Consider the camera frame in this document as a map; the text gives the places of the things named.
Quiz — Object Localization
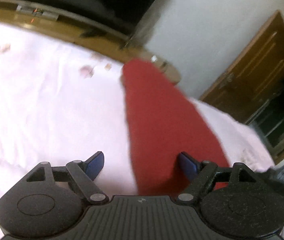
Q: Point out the small white object on stand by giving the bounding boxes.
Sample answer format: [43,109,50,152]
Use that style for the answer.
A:
[150,55,158,62]

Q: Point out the wooden tv stand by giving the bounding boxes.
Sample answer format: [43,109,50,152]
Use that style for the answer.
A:
[0,1,181,85]

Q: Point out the brown wooden door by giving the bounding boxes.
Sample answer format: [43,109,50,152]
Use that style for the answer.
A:
[200,10,284,123]

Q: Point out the red knit sweater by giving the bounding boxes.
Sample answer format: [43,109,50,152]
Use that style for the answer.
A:
[122,59,229,196]

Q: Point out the clear glass vase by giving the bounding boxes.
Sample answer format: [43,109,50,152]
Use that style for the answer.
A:
[125,3,162,48]

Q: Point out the brass door handle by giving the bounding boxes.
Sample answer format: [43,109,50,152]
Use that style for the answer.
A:
[218,73,234,89]

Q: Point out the silver set-top box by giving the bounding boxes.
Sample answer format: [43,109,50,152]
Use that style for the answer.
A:
[16,4,59,21]

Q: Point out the floral white bed sheet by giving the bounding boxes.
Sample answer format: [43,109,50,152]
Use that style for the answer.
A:
[0,24,274,238]

